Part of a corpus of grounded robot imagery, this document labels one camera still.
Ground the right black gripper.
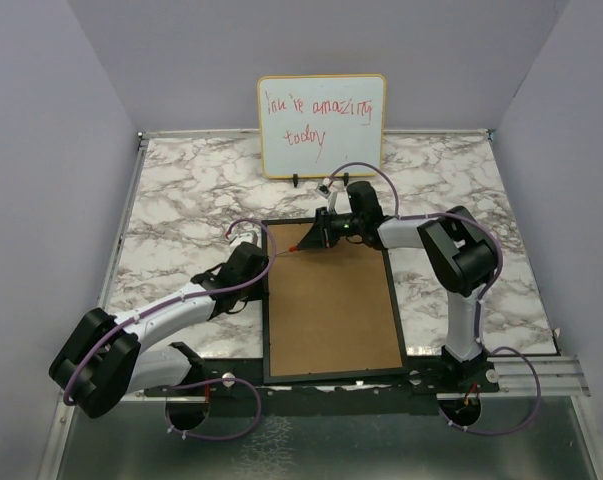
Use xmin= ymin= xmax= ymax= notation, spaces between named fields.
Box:
xmin=298 ymin=207 xmax=363 ymax=251

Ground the black picture frame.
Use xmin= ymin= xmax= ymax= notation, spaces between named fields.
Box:
xmin=262 ymin=219 xmax=407 ymax=379

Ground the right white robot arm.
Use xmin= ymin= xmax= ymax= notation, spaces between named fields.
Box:
xmin=296 ymin=180 xmax=503 ymax=391

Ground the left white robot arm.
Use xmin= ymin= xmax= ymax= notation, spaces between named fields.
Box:
xmin=49 ymin=242 xmax=274 ymax=418

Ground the black whiteboard stand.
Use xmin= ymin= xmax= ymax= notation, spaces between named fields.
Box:
xmin=292 ymin=172 xmax=351 ymax=188

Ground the yellow-framed whiteboard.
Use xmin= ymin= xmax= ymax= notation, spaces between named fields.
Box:
xmin=257 ymin=74 xmax=387 ymax=179

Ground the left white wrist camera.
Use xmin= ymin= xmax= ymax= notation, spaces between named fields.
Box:
xmin=227 ymin=231 xmax=259 ymax=248

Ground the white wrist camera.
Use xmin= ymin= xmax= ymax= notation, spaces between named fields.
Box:
xmin=315 ymin=177 xmax=338 ymax=213
xmin=227 ymin=231 xmax=259 ymax=248

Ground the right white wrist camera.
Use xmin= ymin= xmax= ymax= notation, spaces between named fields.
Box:
xmin=315 ymin=177 xmax=338 ymax=213

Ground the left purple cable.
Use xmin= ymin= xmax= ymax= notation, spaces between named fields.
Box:
xmin=63 ymin=218 xmax=265 ymax=442

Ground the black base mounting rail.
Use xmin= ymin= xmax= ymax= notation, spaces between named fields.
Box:
xmin=145 ymin=349 xmax=502 ymax=416

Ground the aluminium table edge rail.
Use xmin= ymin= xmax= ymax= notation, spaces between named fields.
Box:
xmin=60 ymin=130 xmax=150 ymax=401

